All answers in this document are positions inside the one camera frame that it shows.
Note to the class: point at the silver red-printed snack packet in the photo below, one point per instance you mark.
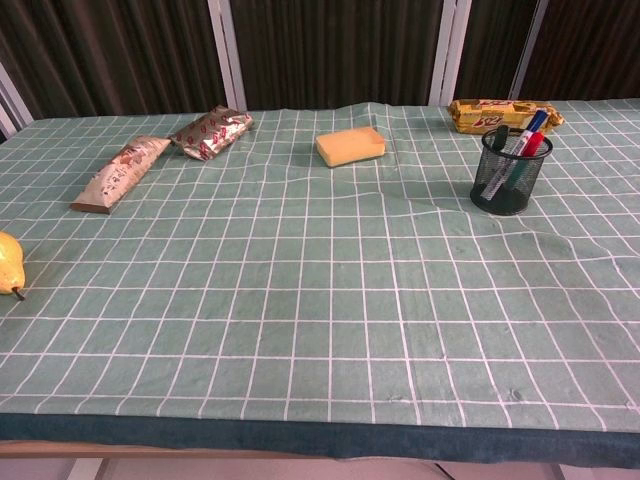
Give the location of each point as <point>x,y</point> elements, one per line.
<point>212,132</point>

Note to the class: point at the green grid tablecloth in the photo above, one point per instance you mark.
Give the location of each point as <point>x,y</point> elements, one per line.
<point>310,280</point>

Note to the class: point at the yellow pear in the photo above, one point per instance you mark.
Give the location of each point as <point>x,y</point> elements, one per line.
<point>9,265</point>

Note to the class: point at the gold snack packet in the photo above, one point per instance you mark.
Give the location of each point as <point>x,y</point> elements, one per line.
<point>480,116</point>

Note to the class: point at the white screen frame post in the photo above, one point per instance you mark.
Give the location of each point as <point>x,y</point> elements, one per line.
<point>527,47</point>
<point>227,55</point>
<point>447,50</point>
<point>9,102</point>

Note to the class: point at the dark pleated screen panel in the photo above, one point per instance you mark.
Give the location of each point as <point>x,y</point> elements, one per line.
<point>495,47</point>
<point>590,47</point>
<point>110,55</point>
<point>340,50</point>

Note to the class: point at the yellow sponge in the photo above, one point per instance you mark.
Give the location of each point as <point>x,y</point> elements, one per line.
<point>350,145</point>

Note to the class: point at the white marker with blue cap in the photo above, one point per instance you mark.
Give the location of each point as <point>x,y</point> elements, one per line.
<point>534,124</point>

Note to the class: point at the beige snack packet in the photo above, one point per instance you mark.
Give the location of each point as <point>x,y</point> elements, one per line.
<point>122,172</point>

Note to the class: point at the black mesh pen holder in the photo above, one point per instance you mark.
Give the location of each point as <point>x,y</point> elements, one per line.
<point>530,192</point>

